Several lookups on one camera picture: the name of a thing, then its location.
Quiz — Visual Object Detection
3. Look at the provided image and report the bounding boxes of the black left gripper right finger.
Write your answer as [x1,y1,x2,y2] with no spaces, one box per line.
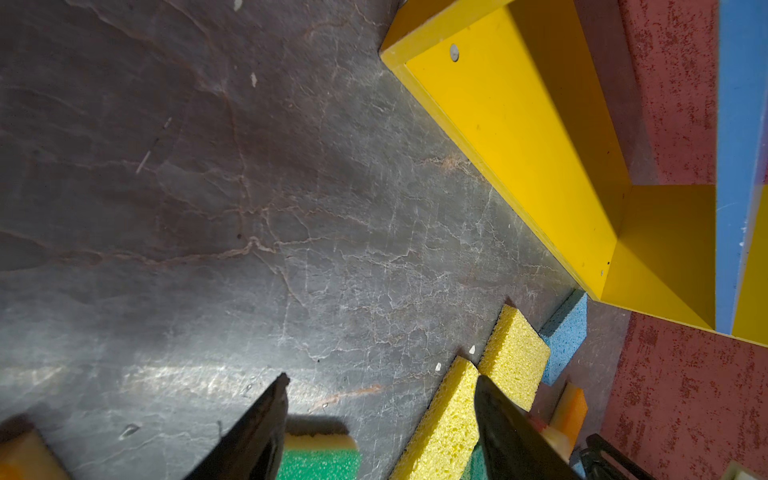
[474,375,579,480]

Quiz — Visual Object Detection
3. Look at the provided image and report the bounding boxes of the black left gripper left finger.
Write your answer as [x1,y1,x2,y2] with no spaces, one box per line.
[186,373,290,480]

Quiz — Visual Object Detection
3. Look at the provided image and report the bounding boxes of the blue sponge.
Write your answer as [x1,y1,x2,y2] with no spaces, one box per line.
[539,290,588,386]

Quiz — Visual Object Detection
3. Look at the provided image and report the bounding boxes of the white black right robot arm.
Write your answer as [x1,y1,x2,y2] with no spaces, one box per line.
[579,434,654,480]

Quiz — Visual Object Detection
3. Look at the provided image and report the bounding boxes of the yellow shelf pink blue boards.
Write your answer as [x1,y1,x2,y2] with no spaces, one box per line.
[380,1,767,345]

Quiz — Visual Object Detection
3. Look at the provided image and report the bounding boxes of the yellow smiley face sponge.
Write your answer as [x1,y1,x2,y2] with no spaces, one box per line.
[528,416,573,464]

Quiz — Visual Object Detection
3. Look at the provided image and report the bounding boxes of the dark green scrub sponge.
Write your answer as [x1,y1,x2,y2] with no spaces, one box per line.
[460,444,488,480]

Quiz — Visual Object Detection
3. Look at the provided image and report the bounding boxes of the orange sponge right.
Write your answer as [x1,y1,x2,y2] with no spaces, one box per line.
[549,382,588,450]

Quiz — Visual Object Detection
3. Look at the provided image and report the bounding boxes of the orange sponge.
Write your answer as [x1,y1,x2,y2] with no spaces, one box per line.
[1,430,71,480]
[549,382,588,450]

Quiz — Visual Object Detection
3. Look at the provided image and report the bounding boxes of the yellow sponge lower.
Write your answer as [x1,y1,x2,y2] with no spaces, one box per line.
[390,356,479,479]

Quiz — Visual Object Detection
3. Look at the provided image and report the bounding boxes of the light green sponge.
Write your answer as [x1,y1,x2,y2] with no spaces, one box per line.
[277,434,361,480]

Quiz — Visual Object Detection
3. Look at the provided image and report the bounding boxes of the yellow sponge upper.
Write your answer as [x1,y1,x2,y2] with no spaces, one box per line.
[478,304,550,412]

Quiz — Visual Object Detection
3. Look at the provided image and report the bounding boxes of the orange sponge left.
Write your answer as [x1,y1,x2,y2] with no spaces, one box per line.
[1,430,71,480]

